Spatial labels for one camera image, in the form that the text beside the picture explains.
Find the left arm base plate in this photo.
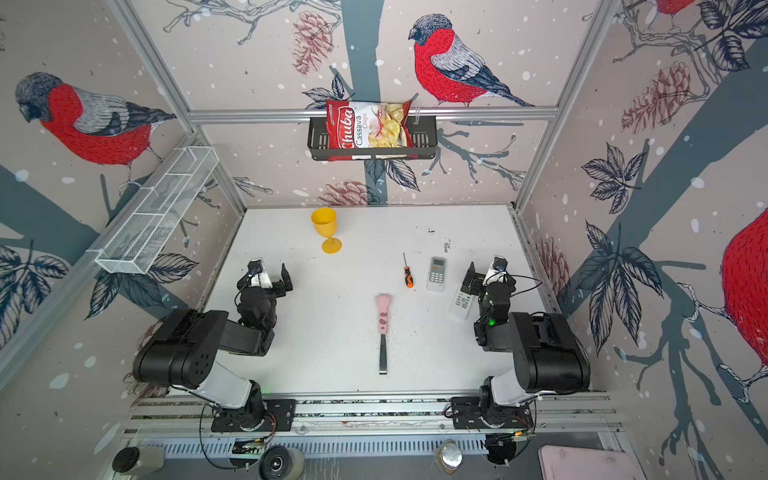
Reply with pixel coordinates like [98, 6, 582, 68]
[211, 399, 296, 434]

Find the pink pad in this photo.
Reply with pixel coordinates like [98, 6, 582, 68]
[538, 445, 645, 480]

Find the aluminium mounting rail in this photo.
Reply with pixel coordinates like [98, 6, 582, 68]
[117, 392, 623, 460]

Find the white AC remote with display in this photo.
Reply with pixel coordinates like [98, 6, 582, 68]
[427, 257, 446, 293]

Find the grey cylinder with black cap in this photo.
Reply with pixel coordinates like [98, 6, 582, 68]
[112, 446, 165, 476]

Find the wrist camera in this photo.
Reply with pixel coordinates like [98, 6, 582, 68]
[483, 267, 507, 285]
[248, 270, 272, 289]

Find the white wire mesh shelf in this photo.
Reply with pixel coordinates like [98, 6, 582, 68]
[95, 146, 219, 274]

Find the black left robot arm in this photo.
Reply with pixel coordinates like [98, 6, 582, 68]
[132, 259, 296, 433]

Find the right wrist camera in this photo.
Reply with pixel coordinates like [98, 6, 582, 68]
[483, 267, 507, 285]

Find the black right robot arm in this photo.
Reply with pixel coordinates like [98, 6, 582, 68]
[449, 257, 591, 433]

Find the yellow plastic goblet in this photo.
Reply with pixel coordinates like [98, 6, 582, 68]
[311, 207, 342, 254]

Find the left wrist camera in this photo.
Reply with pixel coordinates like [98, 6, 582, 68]
[248, 270, 272, 289]

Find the orange black screwdriver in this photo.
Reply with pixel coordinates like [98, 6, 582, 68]
[403, 255, 414, 288]

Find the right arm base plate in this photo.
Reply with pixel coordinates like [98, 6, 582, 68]
[444, 397, 534, 431]

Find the black wall basket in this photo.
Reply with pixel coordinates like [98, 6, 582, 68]
[307, 116, 438, 161]

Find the white remote control with buttons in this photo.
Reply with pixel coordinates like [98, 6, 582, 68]
[449, 289, 474, 321]

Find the silver metal can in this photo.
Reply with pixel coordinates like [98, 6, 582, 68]
[435, 439, 464, 475]

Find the red cassava chips bag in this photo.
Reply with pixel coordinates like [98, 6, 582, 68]
[326, 100, 413, 150]

